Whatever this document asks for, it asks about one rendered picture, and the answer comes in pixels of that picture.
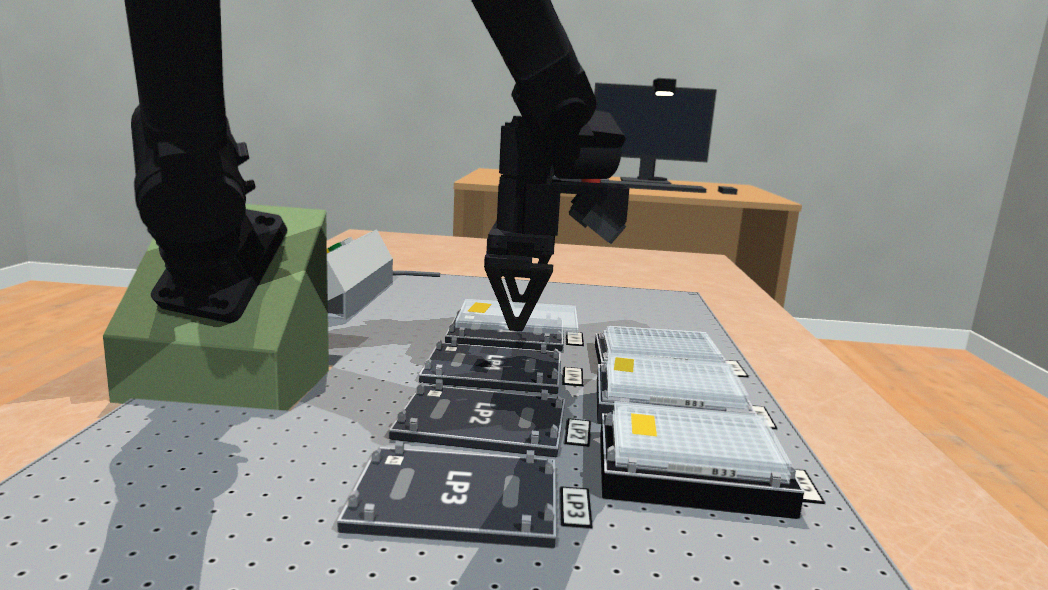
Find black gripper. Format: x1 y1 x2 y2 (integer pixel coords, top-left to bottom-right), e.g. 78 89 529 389
484 175 555 331

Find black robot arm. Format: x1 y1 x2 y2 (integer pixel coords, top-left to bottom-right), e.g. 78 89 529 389
124 0 630 323

